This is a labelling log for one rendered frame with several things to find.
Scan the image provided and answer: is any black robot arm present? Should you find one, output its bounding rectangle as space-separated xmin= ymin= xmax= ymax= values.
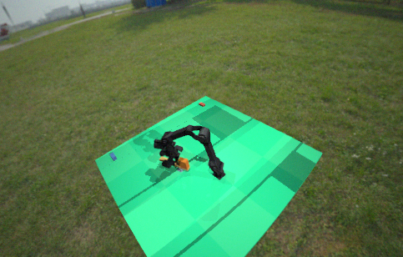
xmin=154 ymin=125 xmax=226 ymax=180

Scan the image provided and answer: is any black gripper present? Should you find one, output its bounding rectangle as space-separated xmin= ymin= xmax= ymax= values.
xmin=162 ymin=145 xmax=183 ymax=168

